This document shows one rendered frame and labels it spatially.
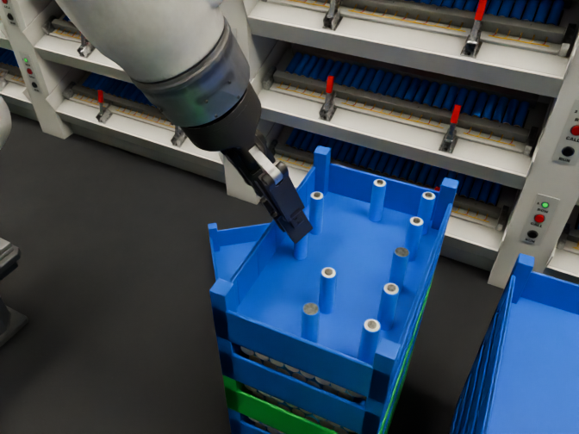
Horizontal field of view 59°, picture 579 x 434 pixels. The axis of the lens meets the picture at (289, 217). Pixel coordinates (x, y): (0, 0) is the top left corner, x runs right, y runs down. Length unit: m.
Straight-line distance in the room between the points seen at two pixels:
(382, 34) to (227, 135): 0.62
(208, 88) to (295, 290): 0.31
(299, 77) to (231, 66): 0.79
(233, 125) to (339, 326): 0.28
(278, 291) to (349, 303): 0.09
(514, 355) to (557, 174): 0.44
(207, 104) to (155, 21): 0.08
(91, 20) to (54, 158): 1.34
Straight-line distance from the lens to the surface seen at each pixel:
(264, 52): 1.23
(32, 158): 1.74
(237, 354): 0.63
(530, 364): 0.74
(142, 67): 0.40
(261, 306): 0.63
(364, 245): 0.70
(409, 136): 1.11
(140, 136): 1.53
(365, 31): 1.05
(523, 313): 0.79
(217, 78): 0.42
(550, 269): 1.21
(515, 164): 1.09
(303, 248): 0.66
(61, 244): 1.39
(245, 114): 0.46
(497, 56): 1.00
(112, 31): 0.38
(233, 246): 1.27
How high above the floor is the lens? 0.89
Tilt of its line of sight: 41 degrees down
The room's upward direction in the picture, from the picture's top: straight up
